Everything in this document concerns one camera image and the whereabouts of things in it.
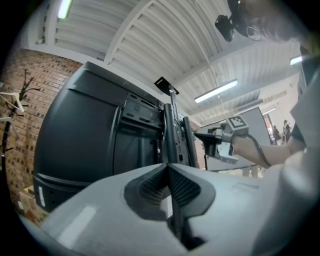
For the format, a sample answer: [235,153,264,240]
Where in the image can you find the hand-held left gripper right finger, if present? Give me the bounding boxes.
[167,163,281,256]

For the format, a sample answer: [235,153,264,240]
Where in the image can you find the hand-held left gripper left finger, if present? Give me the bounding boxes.
[41,163,192,256]

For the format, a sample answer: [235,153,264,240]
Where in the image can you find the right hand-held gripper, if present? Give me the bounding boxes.
[193,114,251,165]

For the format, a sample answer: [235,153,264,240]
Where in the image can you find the black screen stand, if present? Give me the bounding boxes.
[153,76,200,242]

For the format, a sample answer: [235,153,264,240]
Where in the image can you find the person's right forearm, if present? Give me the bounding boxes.
[231,136,297,169]

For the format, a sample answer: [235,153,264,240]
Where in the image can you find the large black screen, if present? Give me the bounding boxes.
[33,61,201,213]

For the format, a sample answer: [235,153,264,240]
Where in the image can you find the long ceiling light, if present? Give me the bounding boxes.
[194,79,239,104]
[289,55,304,66]
[57,0,74,20]

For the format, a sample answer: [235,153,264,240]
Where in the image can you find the cardboard boxes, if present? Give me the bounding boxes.
[13,184,50,224]

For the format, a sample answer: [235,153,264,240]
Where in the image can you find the person's grey shirt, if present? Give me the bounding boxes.
[289,44,320,161]

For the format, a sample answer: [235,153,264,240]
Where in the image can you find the person's head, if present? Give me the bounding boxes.
[227,0,311,45]

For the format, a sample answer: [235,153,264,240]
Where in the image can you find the black coat rack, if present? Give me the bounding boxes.
[0,69,41,176]

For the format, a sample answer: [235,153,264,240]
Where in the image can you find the white clothes hanger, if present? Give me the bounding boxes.
[0,91,25,114]

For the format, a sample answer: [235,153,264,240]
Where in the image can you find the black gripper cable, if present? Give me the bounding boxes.
[246,133,273,168]

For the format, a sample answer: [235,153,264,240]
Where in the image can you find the thin white headset cable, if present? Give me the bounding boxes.
[245,25,263,42]

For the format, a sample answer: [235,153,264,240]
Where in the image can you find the black head-mounted camera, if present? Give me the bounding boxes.
[214,14,236,43]

